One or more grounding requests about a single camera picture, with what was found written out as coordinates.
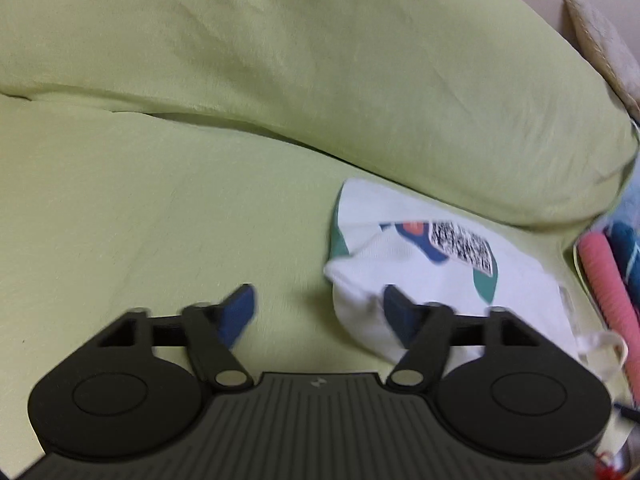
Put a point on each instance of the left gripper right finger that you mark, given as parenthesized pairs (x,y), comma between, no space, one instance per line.
(424,330)

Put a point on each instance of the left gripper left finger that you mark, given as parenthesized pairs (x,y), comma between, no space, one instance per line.
(211,332)

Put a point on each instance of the white printed canvas shopping bag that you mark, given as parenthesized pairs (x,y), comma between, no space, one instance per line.
(382,237)

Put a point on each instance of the pink ribbed rolled towel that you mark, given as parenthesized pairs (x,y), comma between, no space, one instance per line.
(598,270)

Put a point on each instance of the blue patterned folded blanket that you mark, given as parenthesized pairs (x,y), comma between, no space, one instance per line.
(624,244)

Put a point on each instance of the green sofa back cushion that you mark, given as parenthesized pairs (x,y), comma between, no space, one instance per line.
(479,103)

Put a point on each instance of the beige woven cushion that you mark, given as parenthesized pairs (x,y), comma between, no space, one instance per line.
(607,52)

